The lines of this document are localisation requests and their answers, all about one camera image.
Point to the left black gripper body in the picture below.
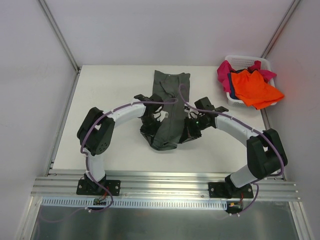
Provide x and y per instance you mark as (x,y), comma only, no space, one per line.
(146,128)

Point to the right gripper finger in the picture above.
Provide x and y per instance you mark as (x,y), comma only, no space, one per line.
(195,135)
(185,136)

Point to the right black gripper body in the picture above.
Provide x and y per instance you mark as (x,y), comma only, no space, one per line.
(190,131)

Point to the dark grey t-shirt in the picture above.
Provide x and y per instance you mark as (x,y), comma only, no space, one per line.
(169,86)

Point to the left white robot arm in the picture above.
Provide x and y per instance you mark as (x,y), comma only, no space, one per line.
(96,131)

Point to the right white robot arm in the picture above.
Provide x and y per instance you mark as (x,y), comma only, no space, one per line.
(265,154)

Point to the navy blue t-shirt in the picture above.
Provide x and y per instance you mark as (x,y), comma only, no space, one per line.
(232,89)

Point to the magenta t-shirt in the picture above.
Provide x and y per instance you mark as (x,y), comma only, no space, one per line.
(225,68)

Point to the orange t-shirt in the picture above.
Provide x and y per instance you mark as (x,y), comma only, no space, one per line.
(253,91)

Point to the white plastic laundry basket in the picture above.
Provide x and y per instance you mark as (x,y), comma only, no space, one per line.
(239,63)

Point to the right small circuit board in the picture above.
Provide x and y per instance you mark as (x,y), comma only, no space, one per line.
(236,205)

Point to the small circuit board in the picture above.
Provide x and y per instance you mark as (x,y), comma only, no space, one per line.
(236,205)
(99,200)

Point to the left small circuit board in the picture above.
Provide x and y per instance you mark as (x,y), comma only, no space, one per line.
(99,200)

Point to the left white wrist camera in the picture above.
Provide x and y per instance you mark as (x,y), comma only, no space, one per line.
(163,115)

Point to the aluminium mounting rail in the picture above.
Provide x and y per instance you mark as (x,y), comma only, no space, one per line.
(161,185)

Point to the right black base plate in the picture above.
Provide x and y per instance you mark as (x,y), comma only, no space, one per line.
(224,190)

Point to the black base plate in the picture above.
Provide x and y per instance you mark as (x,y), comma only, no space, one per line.
(224,190)
(89,188)

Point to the white slotted cable duct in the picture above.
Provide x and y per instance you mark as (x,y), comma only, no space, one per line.
(135,203)

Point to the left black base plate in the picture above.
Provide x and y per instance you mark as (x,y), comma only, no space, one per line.
(89,188)

